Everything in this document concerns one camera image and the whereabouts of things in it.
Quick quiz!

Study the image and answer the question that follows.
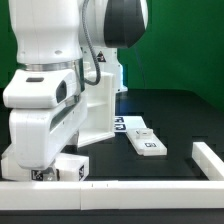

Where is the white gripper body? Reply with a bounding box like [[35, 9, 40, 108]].
[[9, 96, 87, 170]]

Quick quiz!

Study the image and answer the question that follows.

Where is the white cabinet door panel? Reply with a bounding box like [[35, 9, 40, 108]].
[[126, 128, 167, 156]]

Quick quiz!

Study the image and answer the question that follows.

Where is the white cabinet body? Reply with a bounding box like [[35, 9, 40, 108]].
[[78, 72, 116, 147]]

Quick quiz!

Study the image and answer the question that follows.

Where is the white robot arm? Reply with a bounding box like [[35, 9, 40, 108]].
[[3, 0, 148, 170]]

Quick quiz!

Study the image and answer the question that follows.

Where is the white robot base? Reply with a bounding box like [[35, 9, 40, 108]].
[[82, 47, 128, 92]]

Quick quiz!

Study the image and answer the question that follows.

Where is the white cabinet top block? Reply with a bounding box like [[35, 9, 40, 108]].
[[1, 146, 89, 182]]

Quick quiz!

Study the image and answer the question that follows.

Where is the white front fence bar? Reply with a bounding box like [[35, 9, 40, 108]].
[[0, 181, 224, 210]]

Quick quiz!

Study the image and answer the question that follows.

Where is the white marker sheet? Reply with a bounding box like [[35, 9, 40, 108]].
[[114, 116, 146, 132]]

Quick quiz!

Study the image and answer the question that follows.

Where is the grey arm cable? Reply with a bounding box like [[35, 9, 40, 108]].
[[81, 0, 102, 86]]

